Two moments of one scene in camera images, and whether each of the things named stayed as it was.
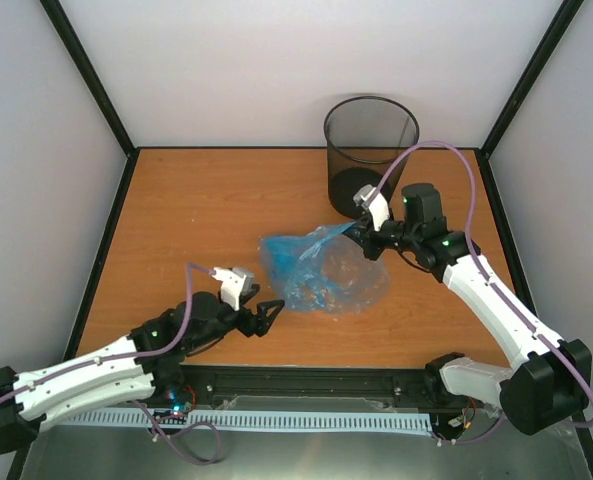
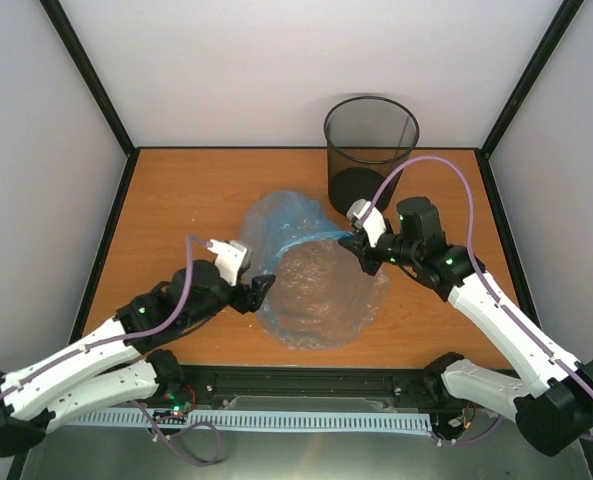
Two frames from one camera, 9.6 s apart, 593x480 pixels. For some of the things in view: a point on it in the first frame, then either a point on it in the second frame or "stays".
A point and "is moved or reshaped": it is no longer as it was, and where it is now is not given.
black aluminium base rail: [370, 381] stays
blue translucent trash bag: [322, 269] is moved or reshaped
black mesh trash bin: [364, 135] stays
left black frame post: [69, 36] stays
